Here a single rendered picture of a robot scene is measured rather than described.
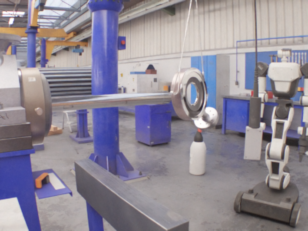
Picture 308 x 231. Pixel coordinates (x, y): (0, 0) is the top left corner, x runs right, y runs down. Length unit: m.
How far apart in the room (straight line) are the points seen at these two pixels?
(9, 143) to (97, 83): 2.22
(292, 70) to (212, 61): 4.23
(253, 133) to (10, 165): 0.90
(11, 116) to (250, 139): 0.87
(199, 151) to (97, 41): 1.79
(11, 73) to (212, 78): 5.60
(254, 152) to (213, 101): 5.35
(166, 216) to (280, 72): 1.85
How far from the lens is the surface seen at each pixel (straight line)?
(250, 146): 1.03
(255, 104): 1.00
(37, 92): 1.15
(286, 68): 2.31
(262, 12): 6.37
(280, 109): 2.37
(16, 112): 0.96
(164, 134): 4.82
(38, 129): 1.18
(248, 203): 2.42
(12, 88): 1.07
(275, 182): 2.52
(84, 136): 5.40
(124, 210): 0.77
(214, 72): 6.32
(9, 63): 1.17
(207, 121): 2.05
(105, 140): 3.13
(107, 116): 3.08
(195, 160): 3.32
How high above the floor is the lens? 1.21
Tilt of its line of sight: 8 degrees down
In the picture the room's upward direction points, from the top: straight up
